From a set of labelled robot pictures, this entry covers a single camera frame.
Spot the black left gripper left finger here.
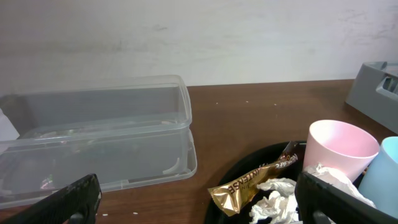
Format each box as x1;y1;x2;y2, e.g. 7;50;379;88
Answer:
2;174;102;224

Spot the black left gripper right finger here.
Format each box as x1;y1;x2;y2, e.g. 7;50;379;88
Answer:
295;172;397;224

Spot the white tissue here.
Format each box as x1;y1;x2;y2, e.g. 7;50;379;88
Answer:
249;164;375;224

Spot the pink plastic cup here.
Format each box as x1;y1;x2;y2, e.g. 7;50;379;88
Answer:
303;119;380;182

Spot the light blue plastic cup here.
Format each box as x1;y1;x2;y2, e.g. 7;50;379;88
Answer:
359;136;398;218

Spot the gold coffee sachet wrapper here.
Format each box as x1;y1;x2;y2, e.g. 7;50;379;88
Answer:
208;141;305;217

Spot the clear plastic waste container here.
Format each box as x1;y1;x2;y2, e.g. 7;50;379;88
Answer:
1;75;197;208

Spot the grey dishwasher rack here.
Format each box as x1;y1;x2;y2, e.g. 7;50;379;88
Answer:
346;61;397;133

